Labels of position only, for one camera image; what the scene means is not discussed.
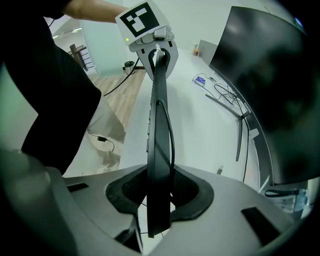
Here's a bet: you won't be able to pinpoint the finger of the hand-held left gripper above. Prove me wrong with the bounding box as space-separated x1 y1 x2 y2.
135 47 155 81
163 40 179 79

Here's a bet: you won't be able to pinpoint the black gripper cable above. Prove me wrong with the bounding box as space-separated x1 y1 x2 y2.
103 56 141 97

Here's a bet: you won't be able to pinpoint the silver trash bin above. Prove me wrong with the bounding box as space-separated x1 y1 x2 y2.
123 60 136 75

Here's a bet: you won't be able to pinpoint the grey upright panel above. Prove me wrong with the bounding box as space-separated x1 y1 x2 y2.
198 39 219 64

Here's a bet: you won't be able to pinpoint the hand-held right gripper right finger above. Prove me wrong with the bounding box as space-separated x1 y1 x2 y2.
149 164 296 256

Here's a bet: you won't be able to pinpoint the large curved black monitor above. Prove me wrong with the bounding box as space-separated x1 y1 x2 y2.
208 5 320 186

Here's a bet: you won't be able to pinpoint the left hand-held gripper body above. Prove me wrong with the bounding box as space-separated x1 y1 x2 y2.
114 1 175 53

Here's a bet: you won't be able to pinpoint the black strap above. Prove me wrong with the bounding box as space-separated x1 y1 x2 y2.
264 188 300 199

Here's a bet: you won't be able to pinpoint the person's left forearm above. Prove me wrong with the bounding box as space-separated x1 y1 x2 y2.
61 0 130 25

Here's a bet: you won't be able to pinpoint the tangled black desk cables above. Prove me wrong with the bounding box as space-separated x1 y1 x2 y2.
213 83 245 107

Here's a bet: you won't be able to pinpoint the clear plastic bag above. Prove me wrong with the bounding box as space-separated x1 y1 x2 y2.
274 186 316 214

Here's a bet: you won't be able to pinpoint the black keyboard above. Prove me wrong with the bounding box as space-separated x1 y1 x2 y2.
145 48 176 239

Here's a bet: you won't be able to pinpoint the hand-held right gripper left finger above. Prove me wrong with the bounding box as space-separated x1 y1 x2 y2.
14 164 149 256

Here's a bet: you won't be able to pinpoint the thin black monitor cable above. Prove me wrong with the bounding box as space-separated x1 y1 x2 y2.
240 116 250 184

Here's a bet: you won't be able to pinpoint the person's black shirt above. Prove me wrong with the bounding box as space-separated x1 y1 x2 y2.
0 0 103 176

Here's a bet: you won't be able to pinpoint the blue and white packet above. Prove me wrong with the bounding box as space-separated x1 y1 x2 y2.
191 73 209 88

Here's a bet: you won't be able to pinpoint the dark wooden stair railing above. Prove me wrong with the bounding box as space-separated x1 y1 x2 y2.
69 43 97 73

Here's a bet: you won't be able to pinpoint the grey monitor stand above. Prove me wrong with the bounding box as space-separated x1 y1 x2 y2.
204 93 252 163

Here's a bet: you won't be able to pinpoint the black power adapter with cable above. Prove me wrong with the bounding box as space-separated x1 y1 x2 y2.
88 131 116 153

